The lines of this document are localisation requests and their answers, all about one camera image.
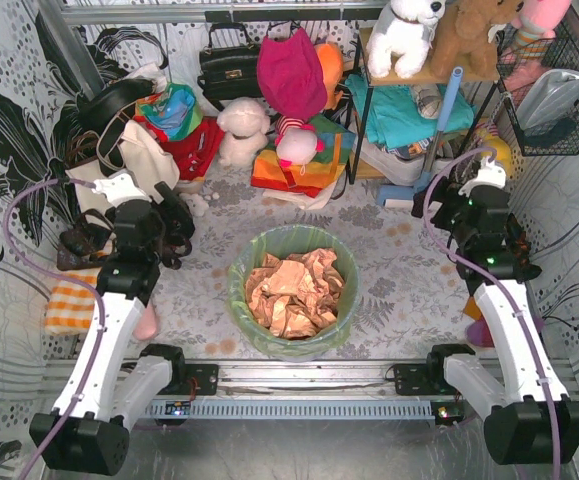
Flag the colourful patterned cloth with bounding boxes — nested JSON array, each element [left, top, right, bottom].
[[133, 83, 203, 142]]

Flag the pink plush toy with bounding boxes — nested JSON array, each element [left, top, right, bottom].
[[510, 0, 571, 60]]

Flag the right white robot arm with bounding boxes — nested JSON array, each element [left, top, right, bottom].
[[389, 179, 579, 465]]

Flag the crumpled brown printed paper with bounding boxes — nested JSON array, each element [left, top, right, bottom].
[[244, 248, 346, 340]]

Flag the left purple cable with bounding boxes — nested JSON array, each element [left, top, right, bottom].
[[2, 178, 108, 480]]

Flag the white plush dog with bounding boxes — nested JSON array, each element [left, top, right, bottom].
[[367, 0, 446, 79]]

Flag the cream canvas tote bag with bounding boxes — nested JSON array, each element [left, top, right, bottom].
[[67, 120, 180, 214]]

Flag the pink plush cylinder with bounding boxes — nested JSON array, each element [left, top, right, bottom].
[[133, 303, 159, 341]]

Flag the black orange small toy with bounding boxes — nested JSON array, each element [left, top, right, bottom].
[[505, 213, 542, 282]]

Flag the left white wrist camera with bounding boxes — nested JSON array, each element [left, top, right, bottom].
[[92, 170, 150, 207]]

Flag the black leather handbag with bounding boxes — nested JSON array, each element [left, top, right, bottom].
[[197, 23, 263, 111]]

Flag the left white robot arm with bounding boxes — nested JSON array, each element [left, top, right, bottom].
[[29, 172, 218, 476]]

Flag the rainbow striped cloth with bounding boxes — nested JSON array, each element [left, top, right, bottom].
[[251, 114, 356, 198]]

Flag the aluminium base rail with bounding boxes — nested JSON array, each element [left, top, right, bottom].
[[43, 357, 579, 426]]

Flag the black wire basket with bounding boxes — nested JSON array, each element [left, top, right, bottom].
[[497, 24, 579, 157]]

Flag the red garment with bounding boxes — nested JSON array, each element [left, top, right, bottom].
[[147, 117, 225, 181]]

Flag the dark brown leather bag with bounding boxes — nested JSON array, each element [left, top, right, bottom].
[[56, 209, 114, 272]]

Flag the black round hat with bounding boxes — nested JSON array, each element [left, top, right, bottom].
[[77, 78, 156, 133]]

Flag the yellow plush duck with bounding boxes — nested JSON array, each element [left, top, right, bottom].
[[474, 122, 513, 176]]

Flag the orange white checked towel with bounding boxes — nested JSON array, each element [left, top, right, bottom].
[[44, 280, 95, 335]]

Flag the magenta cloth bag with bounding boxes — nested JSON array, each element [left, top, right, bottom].
[[257, 27, 327, 121]]

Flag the blue grey trash bin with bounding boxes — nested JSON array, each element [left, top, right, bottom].
[[240, 319, 351, 363]]

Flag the white plush lamb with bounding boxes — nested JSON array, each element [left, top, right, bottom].
[[217, 97, 271, 167]]

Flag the teal folded cloth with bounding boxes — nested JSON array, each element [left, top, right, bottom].
[[345, 74, 475, 149]]

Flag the silver foil pouch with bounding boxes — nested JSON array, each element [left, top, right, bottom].
[[516, 69, 579, 130]]

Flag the green plastic trash bag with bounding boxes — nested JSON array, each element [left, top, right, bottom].
[[226, 225, 360, 362]]

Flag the brown teddy bear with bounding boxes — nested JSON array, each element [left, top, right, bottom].
[[429, 0, 524, 79]]

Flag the pink white plush pig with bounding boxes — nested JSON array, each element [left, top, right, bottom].
[[275, 116, 325, 169]]

